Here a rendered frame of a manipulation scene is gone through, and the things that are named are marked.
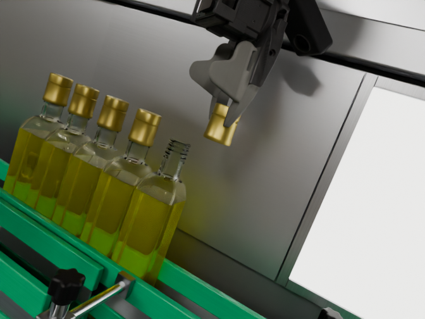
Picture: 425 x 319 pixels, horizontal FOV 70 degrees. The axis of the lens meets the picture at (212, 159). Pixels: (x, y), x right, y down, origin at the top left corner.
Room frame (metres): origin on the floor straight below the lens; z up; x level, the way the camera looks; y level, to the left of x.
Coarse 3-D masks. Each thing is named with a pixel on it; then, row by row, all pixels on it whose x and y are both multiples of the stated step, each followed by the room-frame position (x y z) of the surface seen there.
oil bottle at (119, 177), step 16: (112, 160) 0.40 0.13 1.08; (128, 160) 0.40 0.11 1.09; (112, 176) 0.39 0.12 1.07; (128, 176) 0.39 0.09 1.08; (144, 176) 0.40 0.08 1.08; (96, 192) 0.40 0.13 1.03; (112, 192) 0.39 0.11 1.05; (128, 192) 0.38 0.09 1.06; (96, 208) 0.39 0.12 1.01; (112, 208) 0.39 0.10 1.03; (96, 224) 0.39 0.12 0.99; (112, 224) 0.38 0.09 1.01; (96, 240) 0.39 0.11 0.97; (112, 240) 0.38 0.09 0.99
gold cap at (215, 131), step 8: (216, 104) 0.36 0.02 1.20; (216, 112) 0.36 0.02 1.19; (224, 112) 0.36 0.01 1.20; (216, 120) 0.36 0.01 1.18; (224, 120) 0.36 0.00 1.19; (208, 128) 0.36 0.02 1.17; (216, 128) 0.36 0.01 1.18; (224, 128) 0.36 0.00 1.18; (232, 128) 0.36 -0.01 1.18; (208, 136) 0.36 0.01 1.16; (216, 136) 0.36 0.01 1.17; (224, 136) 0.36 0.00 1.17; (232, 136) 0.37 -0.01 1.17; (224, 144) 0.36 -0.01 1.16
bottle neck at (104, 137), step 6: (96, 132) 0.43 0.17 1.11; (102, 132) 0.42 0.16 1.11; (108, 132) 0.42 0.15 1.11; (114, 132) 0.43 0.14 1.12; (96, 138) 0.43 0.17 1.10; (102, 138) 0.42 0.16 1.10; (108, 138) 0.43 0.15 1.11; (114, 138) 0.44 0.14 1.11; (102, 144) 0.42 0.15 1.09; (108, 144) 0.43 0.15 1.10
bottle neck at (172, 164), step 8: (168, 144) 0.39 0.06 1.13; (176, 144) 0.38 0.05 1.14; (184, 144) 0.39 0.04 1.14; (168, 152) 0.39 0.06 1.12; (176, 152) 0.38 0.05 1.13; (184, 152) 0.39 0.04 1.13; (168, 160) 0.38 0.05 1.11; (176, 160) 0.38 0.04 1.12; (184, 160) 0.39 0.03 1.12; (160, 168) 0.39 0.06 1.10; (168, 168) 0.38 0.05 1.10; (176, 168) 0.39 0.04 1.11; (168, 176) 0.38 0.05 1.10; (176, 176) 0.39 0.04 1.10
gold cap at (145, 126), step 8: (144, 112) 0.40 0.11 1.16; (136, 120) 0.40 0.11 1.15; (144, 120) 0.40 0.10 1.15; (152, 120) 0.40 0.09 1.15; (160, 120) 0.42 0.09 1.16; (136, 128) 0.40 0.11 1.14; (144, 128) 0.40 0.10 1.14; (152, 128) 0.41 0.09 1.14; (128, 136) 0.41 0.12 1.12; (136, 136) 0.40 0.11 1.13; (144, 136) 0.40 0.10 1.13; (152, 136) 0.41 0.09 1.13; (144, 144) 0.40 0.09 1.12; (152, 144) 0.42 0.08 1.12
